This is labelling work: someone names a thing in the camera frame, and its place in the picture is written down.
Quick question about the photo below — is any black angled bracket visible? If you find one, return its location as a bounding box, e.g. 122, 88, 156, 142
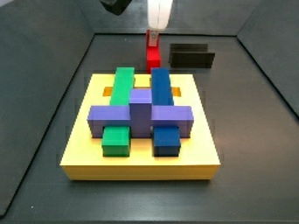
170, 44, 215, 68

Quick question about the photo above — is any green long block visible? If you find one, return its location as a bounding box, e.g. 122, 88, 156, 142
102, 67, 135, 157

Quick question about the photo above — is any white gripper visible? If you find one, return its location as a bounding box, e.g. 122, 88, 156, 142
147, 0, 174, 46

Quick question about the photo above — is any purple cross block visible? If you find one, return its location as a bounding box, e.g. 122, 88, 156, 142
88, 89, 194, 138

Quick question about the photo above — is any red comb-shaped block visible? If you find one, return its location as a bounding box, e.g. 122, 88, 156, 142
146, 30, 162, 72

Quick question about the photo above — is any blue long block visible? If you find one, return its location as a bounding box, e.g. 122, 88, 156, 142
152, 68, 182, 157

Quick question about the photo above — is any yellow base board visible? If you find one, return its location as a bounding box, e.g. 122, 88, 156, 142
60, 73, 220, 180

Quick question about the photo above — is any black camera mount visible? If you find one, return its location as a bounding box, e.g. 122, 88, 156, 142
99, 0, 132, 16

